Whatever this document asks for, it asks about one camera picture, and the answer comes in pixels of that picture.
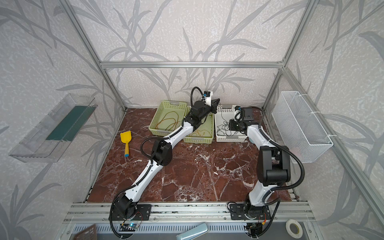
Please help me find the orange cable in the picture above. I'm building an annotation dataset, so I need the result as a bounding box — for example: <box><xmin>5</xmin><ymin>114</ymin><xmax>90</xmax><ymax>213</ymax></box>
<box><xmin>193</xmin><ymin>115</ymin><xmax>212</xmax><ymax>137</ymax></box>

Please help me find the thin black cable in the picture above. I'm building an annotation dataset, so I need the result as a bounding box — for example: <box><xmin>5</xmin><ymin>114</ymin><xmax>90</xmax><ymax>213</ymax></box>
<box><xmin>216</xmin><ymin>112</ymin><xmax>238</xmax><ymax>137</ymax></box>

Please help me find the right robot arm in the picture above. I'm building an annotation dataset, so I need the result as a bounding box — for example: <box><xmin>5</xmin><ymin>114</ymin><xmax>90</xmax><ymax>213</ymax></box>
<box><xmin>230</xmin><ymin>106</ymin><xmax>305</xmax><ymax>216</ymax></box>

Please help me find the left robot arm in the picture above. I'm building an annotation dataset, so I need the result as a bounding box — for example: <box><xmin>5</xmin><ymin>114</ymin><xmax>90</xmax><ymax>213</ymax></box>
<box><xmin>109</xmin><ymin>87</ymin><xmax>220</xmax><ymax>223</ymax></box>

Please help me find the white perforated basket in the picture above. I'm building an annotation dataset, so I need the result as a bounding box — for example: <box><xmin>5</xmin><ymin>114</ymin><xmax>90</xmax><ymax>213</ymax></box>
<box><xmin>215</xmin><ymin>104</ymin><xmax>247</xmax><ymax>143</ymax></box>

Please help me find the middle green perforated basket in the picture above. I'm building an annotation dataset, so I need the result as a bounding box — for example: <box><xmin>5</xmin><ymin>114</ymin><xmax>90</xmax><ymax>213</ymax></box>
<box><xmin>183</xmin><ymin>113</ymin><xmax>215</xmax><ymax>144</ymax></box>

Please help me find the green perforated basket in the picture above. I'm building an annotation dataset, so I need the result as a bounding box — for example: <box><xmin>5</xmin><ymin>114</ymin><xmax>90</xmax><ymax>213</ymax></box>
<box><xmin>183</xmin><ymin>113</ymin><xmax>215</xmax><ymax>144</ymax></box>
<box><xmin>149</xmin><ymin>100</ymin><xmax>187</xmax><ymax>137</ymax></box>

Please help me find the left green perforated basket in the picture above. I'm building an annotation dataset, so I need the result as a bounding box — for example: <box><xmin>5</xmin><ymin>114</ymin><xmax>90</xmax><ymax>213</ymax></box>
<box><xmin>149</xmin><ymin>100</ymin><xmax>187</xmax><ymax>137</ymax></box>

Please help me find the yellow plastic scoop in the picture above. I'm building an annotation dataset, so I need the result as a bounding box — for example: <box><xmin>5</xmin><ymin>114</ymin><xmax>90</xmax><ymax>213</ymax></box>
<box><xmin>120</xmin><ymin>131</ymin><xmax>132</xmax><ymax>157</ymax></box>

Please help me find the light blue flat bar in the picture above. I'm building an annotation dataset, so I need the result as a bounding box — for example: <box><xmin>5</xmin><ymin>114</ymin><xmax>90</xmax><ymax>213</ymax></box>
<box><xmin>176</xmin><ymin>223</ymin><xmax>209</xmax><ymax>240</ymax></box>

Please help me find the white tape roll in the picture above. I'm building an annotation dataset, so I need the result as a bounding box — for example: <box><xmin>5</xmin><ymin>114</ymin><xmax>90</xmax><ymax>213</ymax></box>
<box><xmin>286</xmin><ymin>219</ymin><xmax>304</xmax><ymax>239</ymax></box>

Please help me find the brown perforated board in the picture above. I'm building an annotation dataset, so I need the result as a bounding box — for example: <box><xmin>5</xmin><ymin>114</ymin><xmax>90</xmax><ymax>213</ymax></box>
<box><xmin>73</xmin><ymin>224</ymin><xmax>97</xmax><ymax>240</ymax></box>

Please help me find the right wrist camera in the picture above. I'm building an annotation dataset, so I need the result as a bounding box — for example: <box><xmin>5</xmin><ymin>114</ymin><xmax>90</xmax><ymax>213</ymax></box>
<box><xmin>234</xmin><ymin>106</ymin><xmax>241</xmax><ymax>121</ymax></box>

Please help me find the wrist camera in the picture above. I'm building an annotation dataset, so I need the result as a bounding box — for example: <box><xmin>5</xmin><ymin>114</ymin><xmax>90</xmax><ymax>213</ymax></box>
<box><xmin>202</xmin><ymin>91</ymin><xmax>212</xmax><ymax>106</ymax></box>
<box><xmin>234</xmin><ymin>106</ymin><xmax>241</xmax><ymax>121</ymax></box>

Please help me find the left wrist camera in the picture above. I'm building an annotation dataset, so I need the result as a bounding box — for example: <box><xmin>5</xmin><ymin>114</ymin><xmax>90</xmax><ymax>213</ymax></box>
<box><xmin>202</xmin><ymin>91</ymin><xmax>212</xmax><ymax>106</ymax></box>

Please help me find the white wire mesh basket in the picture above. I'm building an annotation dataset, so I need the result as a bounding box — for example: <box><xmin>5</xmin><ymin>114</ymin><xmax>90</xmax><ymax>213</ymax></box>
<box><xmin>272</xmin><ymin>91</ymin><xmax>334</xmax><ymax>163</ymax></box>

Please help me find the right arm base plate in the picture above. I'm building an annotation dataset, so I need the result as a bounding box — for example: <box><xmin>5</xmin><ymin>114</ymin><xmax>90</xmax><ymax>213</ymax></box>
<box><xmin>227</xmin><ymin>202</ymin><xmax>271</xmax><ymax>221</ymax></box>

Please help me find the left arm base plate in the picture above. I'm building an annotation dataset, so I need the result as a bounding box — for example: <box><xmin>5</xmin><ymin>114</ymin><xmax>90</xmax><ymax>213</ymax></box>
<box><xmin>109</xmin><ymin>204</ymin><xmax>152</xmax><ymax>222</ymax></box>

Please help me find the clear plastic wall shelf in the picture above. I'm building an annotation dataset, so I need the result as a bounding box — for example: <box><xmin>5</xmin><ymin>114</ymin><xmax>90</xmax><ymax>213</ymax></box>
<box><xmin>9</xmin><ymin>94</ymin><xmax>98</xmax><ymax>163</ymax></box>

